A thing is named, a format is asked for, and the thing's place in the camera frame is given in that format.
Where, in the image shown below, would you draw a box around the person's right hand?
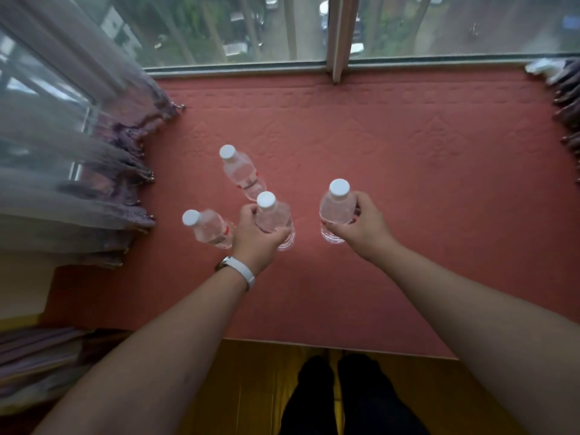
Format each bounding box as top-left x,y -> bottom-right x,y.
325,190 -> 402,266

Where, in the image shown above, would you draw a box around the person's left hand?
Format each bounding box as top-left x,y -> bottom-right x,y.
231,203 -> 291,277

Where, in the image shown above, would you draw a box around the clear plastic water bottle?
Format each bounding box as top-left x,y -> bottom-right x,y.
181,208 -> 236,250
254,190 -> 296,252
318,178 -> 359,245
219,144 -> 267,202

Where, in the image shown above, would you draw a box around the red window seat mat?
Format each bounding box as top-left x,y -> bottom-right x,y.
43,67 -> 580,359

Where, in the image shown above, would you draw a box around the person's left forearm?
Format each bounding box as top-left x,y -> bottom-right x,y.
31,266 -> 250,435

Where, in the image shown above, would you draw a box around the person's right forearm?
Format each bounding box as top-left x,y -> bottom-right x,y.
373,242 -> 580,435

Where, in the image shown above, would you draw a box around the person's black trousers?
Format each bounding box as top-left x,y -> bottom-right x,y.
279,353 -> 431,435

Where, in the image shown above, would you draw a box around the smartwatch with white band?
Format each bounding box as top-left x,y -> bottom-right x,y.
214,256 -> 257,293

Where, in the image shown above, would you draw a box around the large bay window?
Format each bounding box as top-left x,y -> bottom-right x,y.
68,0 -> 580,85

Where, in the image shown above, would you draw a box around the sheer purple curtain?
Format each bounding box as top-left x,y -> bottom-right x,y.
524,56 -> 580,186
0,0 -> 187,270

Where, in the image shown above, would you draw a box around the brown striped curtain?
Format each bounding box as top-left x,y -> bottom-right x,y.
0,326 -> 135,415

